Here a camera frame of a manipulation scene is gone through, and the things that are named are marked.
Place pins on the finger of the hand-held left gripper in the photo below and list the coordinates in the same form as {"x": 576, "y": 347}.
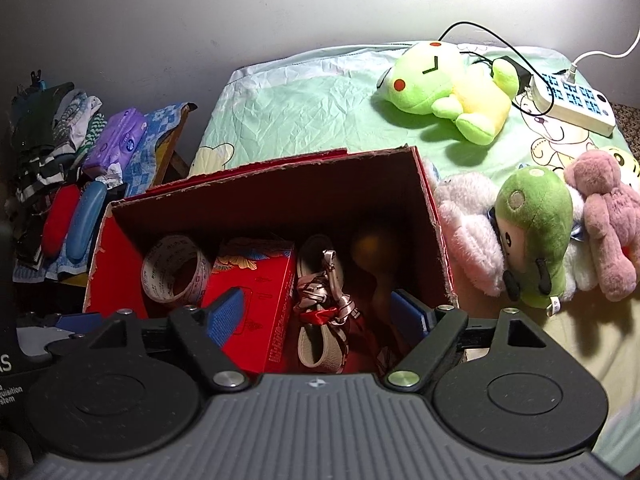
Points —
{"x": 65, "y": 342}
{"x": 80, "y": 321}

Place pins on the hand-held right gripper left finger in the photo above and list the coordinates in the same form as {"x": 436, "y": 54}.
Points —
{"x": 227, "y": 317}

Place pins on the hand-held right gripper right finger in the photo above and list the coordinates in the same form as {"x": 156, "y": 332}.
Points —
{"x": 407, "y": 315}

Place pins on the red gift box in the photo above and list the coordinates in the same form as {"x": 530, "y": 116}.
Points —
{"x": 260, "y": 285}

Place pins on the printed tape roll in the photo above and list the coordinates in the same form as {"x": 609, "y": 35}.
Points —
{"x": 200, "y": 280}

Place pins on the brown wooden gourd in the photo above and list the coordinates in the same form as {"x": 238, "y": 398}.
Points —
{"x": 370, "y": 252}

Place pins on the red white patterned ribbon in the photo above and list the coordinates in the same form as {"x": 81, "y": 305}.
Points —
{"x": 320, "y": 317}

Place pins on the red cardboard box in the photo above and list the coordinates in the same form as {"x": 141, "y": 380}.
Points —
{"x": 280, "y": 195}

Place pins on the black flat object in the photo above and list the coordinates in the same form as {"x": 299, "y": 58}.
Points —
{"x": 30, "y": 240}

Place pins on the white pink fluffy plush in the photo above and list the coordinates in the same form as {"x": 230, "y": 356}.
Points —
{"x": 470, "y": 240}

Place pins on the blue glasses case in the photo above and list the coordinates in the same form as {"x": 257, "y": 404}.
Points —
{"x": 85, "y": 220}

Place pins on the red glasses case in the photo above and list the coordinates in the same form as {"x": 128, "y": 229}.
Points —
{"x": 60, "y": 220}

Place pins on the black case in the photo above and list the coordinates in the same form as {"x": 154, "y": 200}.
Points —
{"x": 114, "y": 192}

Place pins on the crumpled white tissue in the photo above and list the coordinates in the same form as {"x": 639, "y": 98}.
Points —
{"x": 112, "y": 175}

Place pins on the green hooded plush doll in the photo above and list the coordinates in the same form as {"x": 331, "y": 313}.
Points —
{"x": 535, "y": 210}

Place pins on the purple tissue pack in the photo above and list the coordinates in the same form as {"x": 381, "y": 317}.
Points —
{"x": 117, "y": 137}

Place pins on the pile of folded clothes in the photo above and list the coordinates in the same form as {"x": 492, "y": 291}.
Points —
{"x": 45, "y": 130}

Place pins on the blue checkered cloth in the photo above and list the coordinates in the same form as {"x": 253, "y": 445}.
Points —
{"x": 160, "y": 120}

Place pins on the mauve pink plush bear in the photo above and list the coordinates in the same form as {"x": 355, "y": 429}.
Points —
{"x": 607, "y": 210}

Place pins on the light green cartoon pillow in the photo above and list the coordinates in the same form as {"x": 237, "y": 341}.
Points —
{"x": 310, "y": 105}

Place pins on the lime green frog plush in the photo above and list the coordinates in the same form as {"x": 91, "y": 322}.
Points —
{"x": 425, "y": 80}

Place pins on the black clip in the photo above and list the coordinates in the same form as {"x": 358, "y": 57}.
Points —
{"x": 37, "y": 81}

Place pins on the black charger adapter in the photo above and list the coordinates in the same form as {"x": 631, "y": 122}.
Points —
{"x": 520, "y": 77}

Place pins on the yellow plush toy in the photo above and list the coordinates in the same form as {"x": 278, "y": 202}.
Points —
{"x": 622, "y": 160}

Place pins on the white power strip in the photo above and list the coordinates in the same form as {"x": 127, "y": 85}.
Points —
{"x": 585, "y": 110}

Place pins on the brown patterned blanket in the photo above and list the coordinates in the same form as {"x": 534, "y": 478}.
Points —
{"x": 629, "y": 122}

